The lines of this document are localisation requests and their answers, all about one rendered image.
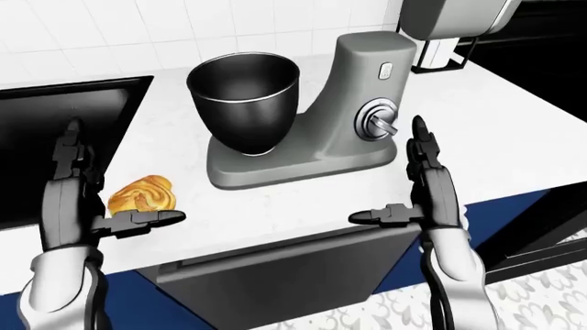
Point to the grey dishwasher front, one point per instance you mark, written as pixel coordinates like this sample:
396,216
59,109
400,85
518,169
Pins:
284,275

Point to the black kitchen sink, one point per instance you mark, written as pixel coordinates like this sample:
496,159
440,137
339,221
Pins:
64,144

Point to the golden swirled bread roll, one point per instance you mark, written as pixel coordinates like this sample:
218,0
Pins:
144,198

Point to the blue base cabinet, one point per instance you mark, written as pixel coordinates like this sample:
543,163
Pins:
500,220

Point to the grey stand mixer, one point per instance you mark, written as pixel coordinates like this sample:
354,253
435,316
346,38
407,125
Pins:
339,120

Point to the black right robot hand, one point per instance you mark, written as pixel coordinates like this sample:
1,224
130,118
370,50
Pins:
435,192

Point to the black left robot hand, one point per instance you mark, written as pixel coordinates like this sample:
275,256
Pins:
64,203

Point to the white paper towel roll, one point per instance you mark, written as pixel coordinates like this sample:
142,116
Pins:
435,51

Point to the black stand mixer bowl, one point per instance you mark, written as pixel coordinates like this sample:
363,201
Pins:
243,106

